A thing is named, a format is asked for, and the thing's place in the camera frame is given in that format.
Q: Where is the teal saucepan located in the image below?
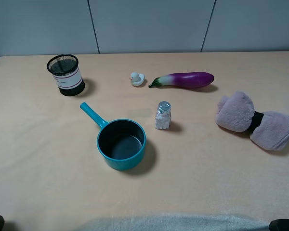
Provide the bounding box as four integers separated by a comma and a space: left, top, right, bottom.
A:
80, 103, 146, 171

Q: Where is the white rubber duck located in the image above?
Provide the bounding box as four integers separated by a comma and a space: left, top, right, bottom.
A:
130, 72, 145, 87

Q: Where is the black mesh pen holder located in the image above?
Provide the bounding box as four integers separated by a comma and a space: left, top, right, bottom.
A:
47, 54, 85, 96

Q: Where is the pink towel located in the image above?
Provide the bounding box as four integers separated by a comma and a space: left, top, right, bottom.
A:
215, 91, 289, 151

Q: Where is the glass shaker with silver lid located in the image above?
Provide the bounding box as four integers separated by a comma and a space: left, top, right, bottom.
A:
155, 101, 171, 129

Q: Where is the purple toy eggplant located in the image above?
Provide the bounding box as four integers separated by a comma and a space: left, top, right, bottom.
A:
148, 72, 214, 89

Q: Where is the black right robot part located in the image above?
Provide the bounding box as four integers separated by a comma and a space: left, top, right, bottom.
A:
269, 219, 289, 231

